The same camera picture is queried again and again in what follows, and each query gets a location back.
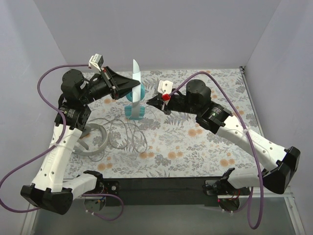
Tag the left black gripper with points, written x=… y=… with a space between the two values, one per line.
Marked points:
x=110 y=82

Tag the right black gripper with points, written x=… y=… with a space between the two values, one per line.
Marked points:
x=168 y=103

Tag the teal white headphones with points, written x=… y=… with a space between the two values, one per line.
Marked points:
x=135 y=111

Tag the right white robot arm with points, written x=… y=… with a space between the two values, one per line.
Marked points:
x=278 y=164

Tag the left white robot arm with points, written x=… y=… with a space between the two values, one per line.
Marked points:
x=73 y=114

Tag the floral table mat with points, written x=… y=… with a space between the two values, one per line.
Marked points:
x=166 y=146

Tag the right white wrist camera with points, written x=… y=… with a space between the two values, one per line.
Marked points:
x=165 y=88

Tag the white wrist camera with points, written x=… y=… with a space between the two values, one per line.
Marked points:
x=165 y=88
x=95 y=62

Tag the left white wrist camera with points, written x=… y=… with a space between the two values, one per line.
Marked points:
x=95 y=62

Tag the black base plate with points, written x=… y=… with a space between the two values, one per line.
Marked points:
x=163 y=191

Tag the aluminium frame rail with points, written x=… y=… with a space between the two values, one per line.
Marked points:
x=34 y=215

